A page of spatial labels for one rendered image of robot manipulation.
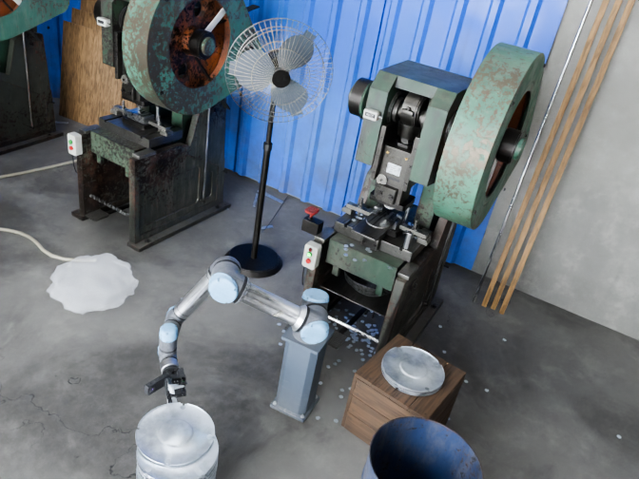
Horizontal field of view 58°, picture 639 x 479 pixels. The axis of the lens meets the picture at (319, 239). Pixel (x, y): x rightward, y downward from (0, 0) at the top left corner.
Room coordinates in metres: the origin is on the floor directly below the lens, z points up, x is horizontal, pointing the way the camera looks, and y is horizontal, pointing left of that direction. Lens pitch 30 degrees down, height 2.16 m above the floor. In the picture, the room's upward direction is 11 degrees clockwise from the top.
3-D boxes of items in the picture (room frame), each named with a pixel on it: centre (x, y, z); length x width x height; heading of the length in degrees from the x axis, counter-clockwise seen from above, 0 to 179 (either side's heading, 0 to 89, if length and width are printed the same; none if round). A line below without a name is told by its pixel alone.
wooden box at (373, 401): (2.03, -0.53, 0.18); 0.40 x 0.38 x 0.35; 148
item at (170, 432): (1.46, 0.40, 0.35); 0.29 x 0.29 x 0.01
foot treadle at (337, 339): (2.61, -0.27, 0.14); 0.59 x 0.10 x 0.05; 156
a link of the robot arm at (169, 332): (1.87, 0.55, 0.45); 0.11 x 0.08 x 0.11; 7
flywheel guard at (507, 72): (2.69, -0.68, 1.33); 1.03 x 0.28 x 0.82; 156
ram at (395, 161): (2.69, -0.31, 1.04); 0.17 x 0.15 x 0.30; 156
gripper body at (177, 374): (1.71, 0.48, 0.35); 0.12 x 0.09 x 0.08; 25
